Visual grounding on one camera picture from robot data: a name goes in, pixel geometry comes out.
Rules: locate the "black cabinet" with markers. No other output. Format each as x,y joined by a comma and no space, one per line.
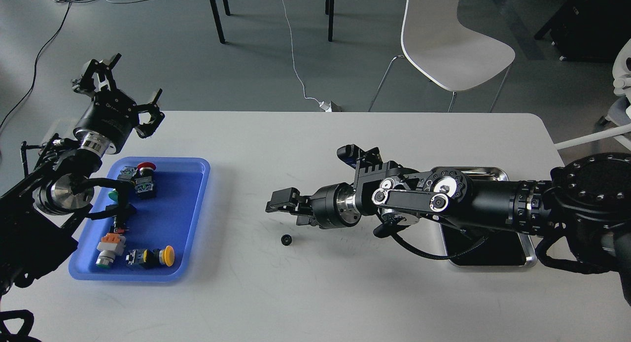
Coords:
589,30

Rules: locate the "white office chair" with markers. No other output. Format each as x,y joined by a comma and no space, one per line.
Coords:
619,112

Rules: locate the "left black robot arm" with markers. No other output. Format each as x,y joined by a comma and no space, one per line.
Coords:
40,214

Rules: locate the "orange grey push button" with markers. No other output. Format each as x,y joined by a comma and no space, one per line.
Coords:
110,246

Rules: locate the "silver metal tray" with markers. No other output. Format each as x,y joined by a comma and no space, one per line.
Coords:
502,252

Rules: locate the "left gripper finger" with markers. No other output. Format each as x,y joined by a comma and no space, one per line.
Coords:
96,80
156,116

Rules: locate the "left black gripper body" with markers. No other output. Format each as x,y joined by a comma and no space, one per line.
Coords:
110,115

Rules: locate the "small black gear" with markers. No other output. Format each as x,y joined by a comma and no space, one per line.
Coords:
286,240

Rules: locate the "blue plastic tray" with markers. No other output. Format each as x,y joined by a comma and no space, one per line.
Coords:
169,219

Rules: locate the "black selector switch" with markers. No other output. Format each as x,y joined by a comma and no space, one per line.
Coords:
119,225

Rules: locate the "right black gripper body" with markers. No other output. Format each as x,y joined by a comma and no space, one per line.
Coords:
334,206

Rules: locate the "red mushroom push button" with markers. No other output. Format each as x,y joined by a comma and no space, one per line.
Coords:
145,187

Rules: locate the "yellow mushroom push button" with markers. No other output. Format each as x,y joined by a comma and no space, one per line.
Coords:
150,258

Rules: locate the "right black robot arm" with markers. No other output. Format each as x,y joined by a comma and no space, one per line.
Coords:
582,214

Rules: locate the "green push button switch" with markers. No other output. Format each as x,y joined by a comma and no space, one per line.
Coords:
127,173

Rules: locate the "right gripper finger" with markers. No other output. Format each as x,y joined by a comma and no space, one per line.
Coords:
306,219
287,200

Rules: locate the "white plastic chair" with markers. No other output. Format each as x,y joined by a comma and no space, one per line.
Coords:
452,56

